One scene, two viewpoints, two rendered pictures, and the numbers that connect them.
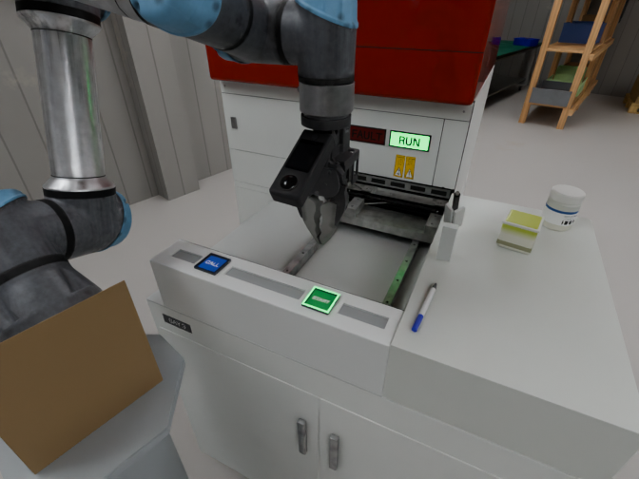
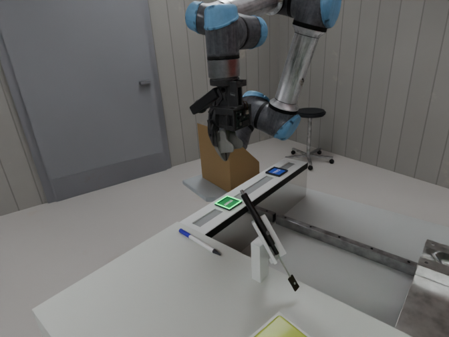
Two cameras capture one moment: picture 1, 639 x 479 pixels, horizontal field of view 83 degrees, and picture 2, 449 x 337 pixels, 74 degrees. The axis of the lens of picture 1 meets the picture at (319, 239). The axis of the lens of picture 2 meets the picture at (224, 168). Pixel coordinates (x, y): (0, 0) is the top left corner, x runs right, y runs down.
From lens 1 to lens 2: 1.02 m
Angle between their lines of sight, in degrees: 90
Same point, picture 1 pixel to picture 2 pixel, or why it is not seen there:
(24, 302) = not seen: hidden behind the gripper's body
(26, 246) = not seen: hidden behind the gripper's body
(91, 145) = (284, 86)
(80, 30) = (301, 32)
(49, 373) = (209, 147)
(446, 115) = not seen: outside the picture
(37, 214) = (254, 103)
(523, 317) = (154, 299)
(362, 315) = (210, 218)
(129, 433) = (208, 190)
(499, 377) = (123, 257)
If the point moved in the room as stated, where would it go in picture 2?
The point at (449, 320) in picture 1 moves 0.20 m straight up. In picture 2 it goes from (179, 251) to (167, 168)
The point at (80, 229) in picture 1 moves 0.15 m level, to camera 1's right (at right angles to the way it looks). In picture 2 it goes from (260, 118) to (254, 129)
